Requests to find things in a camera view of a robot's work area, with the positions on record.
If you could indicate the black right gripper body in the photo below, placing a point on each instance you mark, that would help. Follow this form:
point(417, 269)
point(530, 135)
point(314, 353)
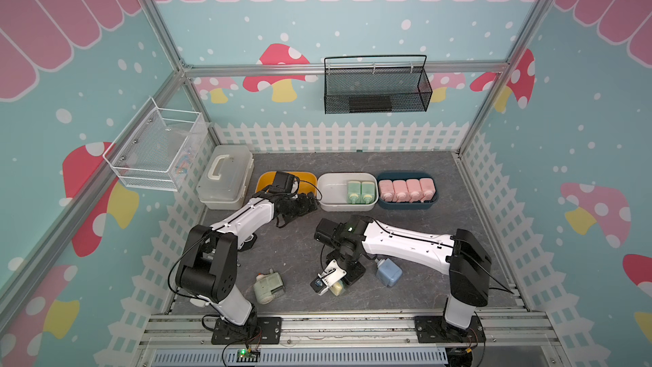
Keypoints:
point(353, 273)

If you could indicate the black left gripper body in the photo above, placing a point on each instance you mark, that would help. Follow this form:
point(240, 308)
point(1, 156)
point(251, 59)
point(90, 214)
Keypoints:
point(298, 206)

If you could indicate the yellow plastic storage tub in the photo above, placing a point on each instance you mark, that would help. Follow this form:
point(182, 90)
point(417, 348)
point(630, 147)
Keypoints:
point(305, 181)

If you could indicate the white plastic storage tub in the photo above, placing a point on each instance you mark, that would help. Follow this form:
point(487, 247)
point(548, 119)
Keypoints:
point(333, 187)

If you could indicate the pink sharpener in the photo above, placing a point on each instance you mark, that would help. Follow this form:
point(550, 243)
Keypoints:
point(428, 189)
point(401, 191)
point(414, 189)
point(386, 190)

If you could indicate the dark teal storage tub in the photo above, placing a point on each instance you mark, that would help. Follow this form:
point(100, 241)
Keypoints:
point(405, 205)

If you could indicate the pale green round sharpener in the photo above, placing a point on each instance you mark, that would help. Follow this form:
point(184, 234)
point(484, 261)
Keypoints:
point(268, 287)

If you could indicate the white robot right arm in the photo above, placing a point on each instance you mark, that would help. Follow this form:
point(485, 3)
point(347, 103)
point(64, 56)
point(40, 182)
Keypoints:
point(459, 256)

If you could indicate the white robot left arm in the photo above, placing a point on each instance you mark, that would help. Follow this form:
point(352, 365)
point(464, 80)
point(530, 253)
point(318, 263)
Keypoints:
point(207, 268)

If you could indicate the blue sharpener lower right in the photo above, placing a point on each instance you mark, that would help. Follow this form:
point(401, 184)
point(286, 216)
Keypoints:
point(388, 272)

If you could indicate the white lidded plastic case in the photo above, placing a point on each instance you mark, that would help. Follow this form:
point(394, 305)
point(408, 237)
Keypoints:
point(224, 183)

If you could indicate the green circuit board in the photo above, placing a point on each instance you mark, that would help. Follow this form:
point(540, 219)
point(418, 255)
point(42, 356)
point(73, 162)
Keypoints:
point(248, 355)

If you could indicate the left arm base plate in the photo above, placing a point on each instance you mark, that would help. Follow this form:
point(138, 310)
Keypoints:
point(264, 330)

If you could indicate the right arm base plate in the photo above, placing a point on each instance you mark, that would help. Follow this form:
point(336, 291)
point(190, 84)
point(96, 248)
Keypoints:
point(434, 329)

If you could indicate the black wire mesh basket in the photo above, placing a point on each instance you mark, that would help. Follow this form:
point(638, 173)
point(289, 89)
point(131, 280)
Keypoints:
point(376, 83)

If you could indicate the white wire wall basket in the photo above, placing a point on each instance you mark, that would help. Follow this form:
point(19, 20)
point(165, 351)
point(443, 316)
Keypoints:
point(157, 148)

